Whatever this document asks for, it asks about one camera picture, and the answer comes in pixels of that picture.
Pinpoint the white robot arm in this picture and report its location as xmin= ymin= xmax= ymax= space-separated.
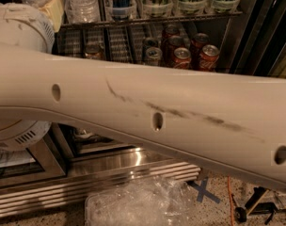
xmin=0 ymin=4 xmax=286 ymax=192

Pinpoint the stainless steel fridge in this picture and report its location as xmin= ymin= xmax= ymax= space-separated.
xmin=0 ymin=0 xmax=286 ymax=219

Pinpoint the left glass fridge door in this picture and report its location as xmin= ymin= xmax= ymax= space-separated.
xmin=0 ymin=136 xmax=67 ymax=188

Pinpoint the glass fridge door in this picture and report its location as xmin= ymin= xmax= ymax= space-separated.
xmin=230 ymin=0 xmax=286 ymax=77
xmin=0 ymin=136 xmax=67 ymax=188

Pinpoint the right glass fridge door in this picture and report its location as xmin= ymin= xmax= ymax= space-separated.
xmin=230 ymin=0 xmax=286 ymax=77

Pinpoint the front silver can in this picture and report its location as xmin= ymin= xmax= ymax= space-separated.
xmin=144 ymin=47 xmax=162 ymax=66

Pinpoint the silver can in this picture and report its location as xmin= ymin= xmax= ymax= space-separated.
xmin=142 ymin=37 xmax=158 ymax=49
xmin=144 ymin=47 xmax=162 ymax=66

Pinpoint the front left cola can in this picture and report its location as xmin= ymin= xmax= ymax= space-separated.
xmin=169 ymin=47 xmax=191 ymax=70

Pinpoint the cola can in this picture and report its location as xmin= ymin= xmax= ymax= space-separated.
xmin=169 ymin=47 xmax=191 ymax=70
xmin=189 ymin=33 xmax=210 ymax=68
xmin=196 ymin=44 xmax=220 ymax=72
xmin=161 ymin=24 xmax=180 ymax=44
xmin=164 ymin=36 xmax=184 ymax=67

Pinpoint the rear silver can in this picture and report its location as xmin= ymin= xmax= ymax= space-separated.
xmin=142 ymin=37 xmax=158 ymax=49

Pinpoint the middle left cola can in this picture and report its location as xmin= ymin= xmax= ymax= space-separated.
xmin=164 ymin=36 xmax=184 ymax=67

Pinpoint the rear left cola can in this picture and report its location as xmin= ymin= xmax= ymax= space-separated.
xmin=161 ymin=24 xmax=180 ymax=44

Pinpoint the front right cola can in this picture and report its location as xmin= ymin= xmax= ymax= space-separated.
xmin=196 ymin=44 xmax=220 ymax=72

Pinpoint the rear right cola can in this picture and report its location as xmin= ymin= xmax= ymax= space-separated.
xmin=189 ymin=33 xmax=210 ymax=68

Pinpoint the clear plastic bin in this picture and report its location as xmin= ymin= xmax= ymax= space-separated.
xmin=85 ymin=176 xmax=189 ymax=226

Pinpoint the blue tape cross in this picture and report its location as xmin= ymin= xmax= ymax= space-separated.
xmin=187 ymin=178 xmax=220 ymax=204

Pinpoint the blue red energy can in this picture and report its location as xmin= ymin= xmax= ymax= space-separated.
xmin=109 ymin=0 xmax=130 ymax=21

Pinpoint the yellow black wheeled stand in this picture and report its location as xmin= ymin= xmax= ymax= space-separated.
xmin=232 ymin=186 xmax=286 ymax=225

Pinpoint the orange cable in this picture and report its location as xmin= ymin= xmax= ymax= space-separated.
xmin=226 ymin=176 xmax=235 ymax=226

